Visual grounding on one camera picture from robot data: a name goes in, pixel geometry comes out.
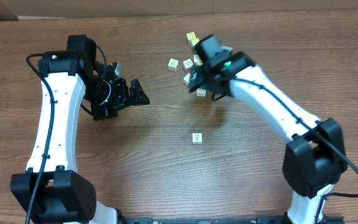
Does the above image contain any wooden block red letter Y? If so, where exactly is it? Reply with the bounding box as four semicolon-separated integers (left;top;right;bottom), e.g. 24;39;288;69
168;58;179;72

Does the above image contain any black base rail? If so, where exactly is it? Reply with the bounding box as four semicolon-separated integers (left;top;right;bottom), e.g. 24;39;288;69
116;215;345;224

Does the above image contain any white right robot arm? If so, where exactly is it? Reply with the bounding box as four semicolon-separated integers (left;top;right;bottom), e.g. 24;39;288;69
189;35;347;223

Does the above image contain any plain wooden picture block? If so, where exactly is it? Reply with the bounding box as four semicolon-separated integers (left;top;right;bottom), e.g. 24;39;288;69
193;54;202;64

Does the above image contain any far yellow wooden block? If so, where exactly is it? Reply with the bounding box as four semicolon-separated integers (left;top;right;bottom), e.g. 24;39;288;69
186;32;196;42

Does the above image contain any wooden block blue X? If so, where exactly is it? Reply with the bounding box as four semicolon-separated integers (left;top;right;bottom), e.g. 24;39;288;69
190;38;200;49

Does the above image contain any wooden block red apple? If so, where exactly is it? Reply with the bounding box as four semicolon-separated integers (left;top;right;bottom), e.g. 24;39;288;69
192;133;203;144

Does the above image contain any wooden block red letter I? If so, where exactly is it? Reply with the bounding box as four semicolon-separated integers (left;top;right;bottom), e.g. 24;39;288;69
183;73;191;86

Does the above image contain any wooden block green side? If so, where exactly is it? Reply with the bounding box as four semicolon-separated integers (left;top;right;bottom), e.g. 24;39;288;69
196;88;206;97

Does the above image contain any wooden block red letter M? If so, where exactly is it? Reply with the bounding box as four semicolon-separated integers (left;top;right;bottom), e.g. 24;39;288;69
183;58;193;73

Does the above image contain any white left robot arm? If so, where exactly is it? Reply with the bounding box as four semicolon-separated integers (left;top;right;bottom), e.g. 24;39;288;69
10;35;150;223

